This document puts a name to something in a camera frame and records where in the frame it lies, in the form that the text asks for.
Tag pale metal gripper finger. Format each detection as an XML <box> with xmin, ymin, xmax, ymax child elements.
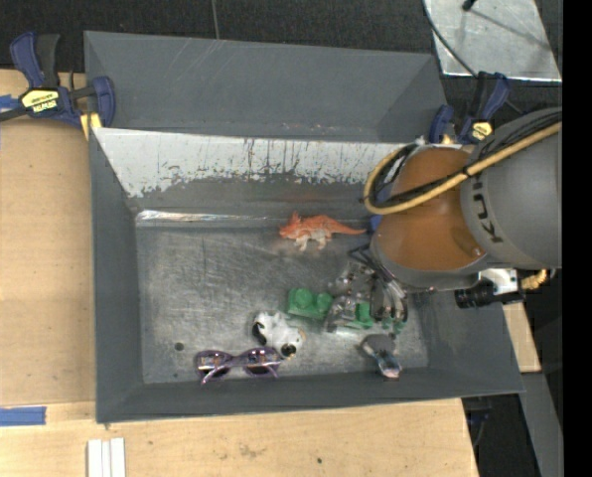
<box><xmin>328</xmin><ymin>264</ymin><xmax>363</xmax><ymax>293</ymax></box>
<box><xmin>324</xmin><ymin>295</ymin><xmax>360</xmax><ymax>335</ymax></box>

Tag green toy brick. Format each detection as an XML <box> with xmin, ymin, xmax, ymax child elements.
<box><xmin>286</xmin><ymin>287</ymin><xmax>336</xmax><ymax>323</ymax></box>

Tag grey and clear small tool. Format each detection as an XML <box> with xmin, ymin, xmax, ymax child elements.
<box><xmin>359</xmin><ymin>333</ymin><xmax>403</xmax><ymax>380</ymax></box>

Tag orange toy dinosaur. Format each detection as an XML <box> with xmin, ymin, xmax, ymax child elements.
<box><xmin>277</xmin><ymin>211</ymin><xmax>369</xmax><ymax>252</ymax></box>

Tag white and black toy animal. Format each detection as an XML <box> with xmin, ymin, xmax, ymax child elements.
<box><xmin>251</xmin><ymin>310</ymin><xmax>307</xmax><ymax>359</ymax></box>

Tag purple sunglasses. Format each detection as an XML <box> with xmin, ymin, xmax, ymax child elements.
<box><xmin>194</xmin><ymin>346</ymin><xmax>284</xmax><ymax>386</ymax></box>

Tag grey metal bin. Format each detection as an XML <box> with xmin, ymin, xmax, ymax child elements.
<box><xmin>81</xmin><ymin>30</ymin><xmax>526</xmax><ymax>424</ymax></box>

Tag black cylinder on white bracket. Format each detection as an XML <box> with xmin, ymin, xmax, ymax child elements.
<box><xmin>454</xmin><ymin>267</ymin><xmax>525</xmax><ymax>310</ymax></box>

